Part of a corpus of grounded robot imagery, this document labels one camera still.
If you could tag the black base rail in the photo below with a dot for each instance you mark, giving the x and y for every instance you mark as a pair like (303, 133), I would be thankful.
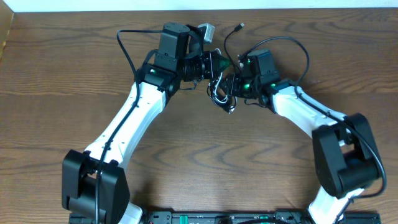
(286, 216)

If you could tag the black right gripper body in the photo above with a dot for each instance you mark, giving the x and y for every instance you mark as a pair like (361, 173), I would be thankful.
(244, 88)

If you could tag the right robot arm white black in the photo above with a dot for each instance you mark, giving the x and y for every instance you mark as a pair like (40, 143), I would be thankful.
(347, 160)

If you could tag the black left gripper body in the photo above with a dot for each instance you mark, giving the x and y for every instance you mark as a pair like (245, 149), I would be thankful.
(194, 68)

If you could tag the cardboard panel at left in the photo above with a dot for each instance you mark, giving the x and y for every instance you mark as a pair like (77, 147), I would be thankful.
(6, 19)

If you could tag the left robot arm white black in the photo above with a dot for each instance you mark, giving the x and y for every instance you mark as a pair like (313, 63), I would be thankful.
(94, 183)

